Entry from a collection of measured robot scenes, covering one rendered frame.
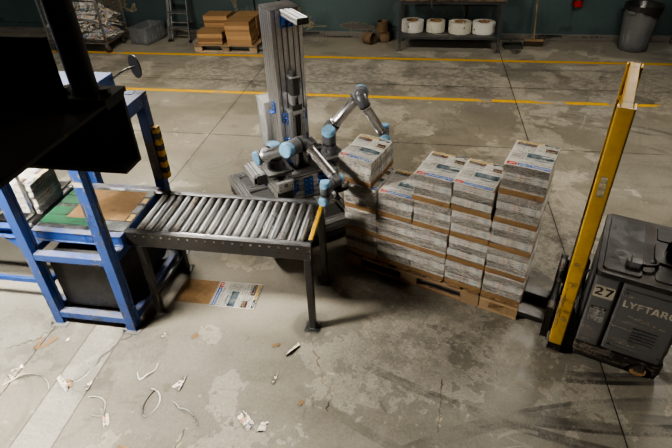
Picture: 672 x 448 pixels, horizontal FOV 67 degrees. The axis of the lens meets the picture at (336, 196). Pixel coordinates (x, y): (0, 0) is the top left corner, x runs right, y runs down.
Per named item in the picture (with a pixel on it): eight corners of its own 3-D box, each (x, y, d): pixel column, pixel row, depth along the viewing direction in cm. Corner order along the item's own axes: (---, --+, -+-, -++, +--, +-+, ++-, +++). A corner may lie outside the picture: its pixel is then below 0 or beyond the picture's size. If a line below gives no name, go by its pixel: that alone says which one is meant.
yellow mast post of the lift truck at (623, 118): (550, 332, 361) (618, 100, 264) (563, 336, 357) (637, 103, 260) (547, 341, 355) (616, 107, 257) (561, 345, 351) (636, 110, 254)
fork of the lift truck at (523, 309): (415, 272, 426) (416, 268, 423) (547, 316, 382) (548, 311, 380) (411, 280, 419) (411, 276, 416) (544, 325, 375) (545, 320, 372)
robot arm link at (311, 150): (302, 137, 390) (342, 185, 381) (291, 142, 383) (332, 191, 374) (307, 128, 381) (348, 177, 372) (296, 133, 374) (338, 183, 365)
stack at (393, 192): (364, 237, 472) (364, 159, 426) (491, 277, 423) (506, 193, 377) (345, 262, 444) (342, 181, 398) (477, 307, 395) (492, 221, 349)
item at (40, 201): (64, 192, 404) (53, 164, 389) (41, 214, 379) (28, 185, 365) (22, 189, 409) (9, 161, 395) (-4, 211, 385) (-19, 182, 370)
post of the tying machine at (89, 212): (142, 323, 393) (80, 145, 307) (137, 332, 386) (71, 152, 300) (132, 322, 394) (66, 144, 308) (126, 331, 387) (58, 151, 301)
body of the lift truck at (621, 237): (580, 291, 406) (607, 209, 362) (659, 315, 383) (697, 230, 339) (567, 354, 356) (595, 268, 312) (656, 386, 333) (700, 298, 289)
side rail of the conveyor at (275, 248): (312, 255, 349) (311, 242, 342) (311, 261, 344) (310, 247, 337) (131, 241, 369) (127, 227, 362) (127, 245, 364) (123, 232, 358)
